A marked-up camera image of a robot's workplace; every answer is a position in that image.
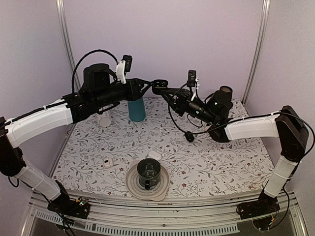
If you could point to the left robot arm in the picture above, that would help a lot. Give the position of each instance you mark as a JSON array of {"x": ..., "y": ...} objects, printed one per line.
[{"x": 102, "y": 89}]

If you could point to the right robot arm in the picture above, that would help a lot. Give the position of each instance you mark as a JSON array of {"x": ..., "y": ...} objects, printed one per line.
[{"x": 284, "y": 124}]

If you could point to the dark glass mug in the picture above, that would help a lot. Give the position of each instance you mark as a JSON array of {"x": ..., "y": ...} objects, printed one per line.
[{"x": 149, "y": 171}]

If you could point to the dark brown tall cup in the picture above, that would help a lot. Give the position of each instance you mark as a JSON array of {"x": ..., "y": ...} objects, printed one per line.
[{"x": 227, "y": 90}]

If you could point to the small white earbud case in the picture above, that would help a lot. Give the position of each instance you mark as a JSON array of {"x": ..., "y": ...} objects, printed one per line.
[{"x": 107, "y": 162}]

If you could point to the aluminium frame post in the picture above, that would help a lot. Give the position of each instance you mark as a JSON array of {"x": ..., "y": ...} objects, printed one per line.
[
  {"x": 258, "y": 48},
  {"x": 64, "y": 32}
]

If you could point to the floral table cloth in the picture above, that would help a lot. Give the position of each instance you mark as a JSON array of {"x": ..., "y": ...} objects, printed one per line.
[{"x": 201, "y": 168}]

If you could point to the white open charging case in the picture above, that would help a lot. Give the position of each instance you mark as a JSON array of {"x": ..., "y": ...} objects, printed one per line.
[{"x": 154, "y": 155}]

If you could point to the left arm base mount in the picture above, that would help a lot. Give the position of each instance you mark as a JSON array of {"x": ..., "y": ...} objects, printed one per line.
[{"x": 70, "y": 208}]

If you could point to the black oval charging case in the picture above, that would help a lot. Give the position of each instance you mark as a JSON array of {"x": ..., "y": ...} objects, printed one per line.
[{"x": 158, "y": 85}]

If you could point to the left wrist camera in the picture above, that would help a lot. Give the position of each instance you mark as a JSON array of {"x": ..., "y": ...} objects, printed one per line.
[{"x": 123, "y": 67}]

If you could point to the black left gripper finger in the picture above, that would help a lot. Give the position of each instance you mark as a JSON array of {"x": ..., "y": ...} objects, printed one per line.
[
  {"x": 143, "y": 82},
  {"x": 145, "y": 89}
]

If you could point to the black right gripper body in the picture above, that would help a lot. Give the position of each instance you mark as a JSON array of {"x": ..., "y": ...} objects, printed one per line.
[{"x": 182, "y": 107}]

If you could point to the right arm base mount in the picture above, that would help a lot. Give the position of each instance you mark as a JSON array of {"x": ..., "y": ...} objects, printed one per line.
[{"x": 257, "y": 208}]

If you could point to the small black earbud case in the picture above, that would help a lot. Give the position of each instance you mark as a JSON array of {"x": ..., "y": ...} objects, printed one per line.
[{"x": 189, "y": 137}]

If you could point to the right aluminium frame post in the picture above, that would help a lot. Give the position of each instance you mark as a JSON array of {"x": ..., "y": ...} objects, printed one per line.
[{"x": 258, "y": 48}]

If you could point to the left aluminium frame post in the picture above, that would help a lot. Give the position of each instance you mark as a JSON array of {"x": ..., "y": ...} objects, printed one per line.
[{"x": 64, "y": 32}]

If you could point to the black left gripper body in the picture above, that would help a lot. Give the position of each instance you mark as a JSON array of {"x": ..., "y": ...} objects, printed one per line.
[{"x": 132, "y": 95}]

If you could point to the beige round plate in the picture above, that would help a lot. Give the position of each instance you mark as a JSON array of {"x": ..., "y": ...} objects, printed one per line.
[{"x": 158, "y": 193}]

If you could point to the teal cup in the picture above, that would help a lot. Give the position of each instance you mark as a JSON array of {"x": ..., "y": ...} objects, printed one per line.
[{"x": 136, "y": 110}]

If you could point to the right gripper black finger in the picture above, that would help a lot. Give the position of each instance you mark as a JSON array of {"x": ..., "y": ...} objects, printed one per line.
[
  {"x": 173, "y": 91},
  {"x": 168, "y": 98}
]

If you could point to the clear plastic cup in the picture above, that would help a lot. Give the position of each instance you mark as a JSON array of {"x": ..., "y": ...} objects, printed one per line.
[{"x": 104, "y": 120}]

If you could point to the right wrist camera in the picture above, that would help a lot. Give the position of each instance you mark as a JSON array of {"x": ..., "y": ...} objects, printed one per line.
[{"x": 193, "y": 83}]

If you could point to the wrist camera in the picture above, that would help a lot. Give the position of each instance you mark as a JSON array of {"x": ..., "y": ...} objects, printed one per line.
[
  {"x": 123, "y": 67},
  {"x": 193, "y": 83}
]

